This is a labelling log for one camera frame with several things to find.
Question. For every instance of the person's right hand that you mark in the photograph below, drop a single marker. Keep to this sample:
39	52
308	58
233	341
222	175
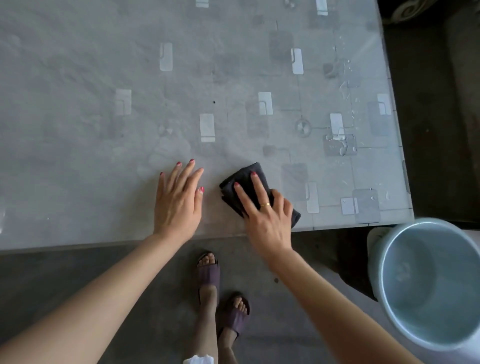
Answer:
272	228

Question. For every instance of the person's left hand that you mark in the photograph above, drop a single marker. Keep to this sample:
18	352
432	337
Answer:
176	210

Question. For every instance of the person's right little finger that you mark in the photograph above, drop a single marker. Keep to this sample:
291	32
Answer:
288	210

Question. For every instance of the person's left thumb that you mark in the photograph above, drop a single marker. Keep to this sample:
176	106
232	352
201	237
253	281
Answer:
200	202

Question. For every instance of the person's right middle finger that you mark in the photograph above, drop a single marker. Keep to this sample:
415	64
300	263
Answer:
260	191

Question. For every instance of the person's left middle finger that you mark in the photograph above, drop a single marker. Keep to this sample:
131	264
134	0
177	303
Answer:
187	178

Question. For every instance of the person's left little finger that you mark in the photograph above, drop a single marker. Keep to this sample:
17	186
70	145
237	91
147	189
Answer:
162	187

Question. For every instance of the dark grey cleaning cloth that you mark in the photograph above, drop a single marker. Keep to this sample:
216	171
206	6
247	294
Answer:
240	178

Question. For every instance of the person's right forearm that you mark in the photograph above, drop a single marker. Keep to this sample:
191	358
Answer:
337	315

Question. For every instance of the person's left forearm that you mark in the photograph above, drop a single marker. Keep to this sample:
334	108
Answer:
93	307

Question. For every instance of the purple slide sandal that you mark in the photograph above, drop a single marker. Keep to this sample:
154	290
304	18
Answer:
234	318
209	275

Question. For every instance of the grey patterned table cover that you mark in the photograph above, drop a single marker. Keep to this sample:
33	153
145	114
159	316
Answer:
112	112

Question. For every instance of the person's left leg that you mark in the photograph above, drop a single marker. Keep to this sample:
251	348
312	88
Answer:
208	322

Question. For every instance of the person's leg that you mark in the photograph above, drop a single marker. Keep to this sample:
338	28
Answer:
208	322
227	347

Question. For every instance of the person's right leg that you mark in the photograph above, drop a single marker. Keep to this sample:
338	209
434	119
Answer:
227	347

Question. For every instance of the white garment hem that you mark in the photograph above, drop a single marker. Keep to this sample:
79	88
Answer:
198	360

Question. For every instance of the light blue plastic bucket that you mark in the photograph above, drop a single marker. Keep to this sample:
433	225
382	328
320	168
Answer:
427	285

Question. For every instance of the dark swirl patterned furniture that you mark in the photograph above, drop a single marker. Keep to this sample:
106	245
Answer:
407	10

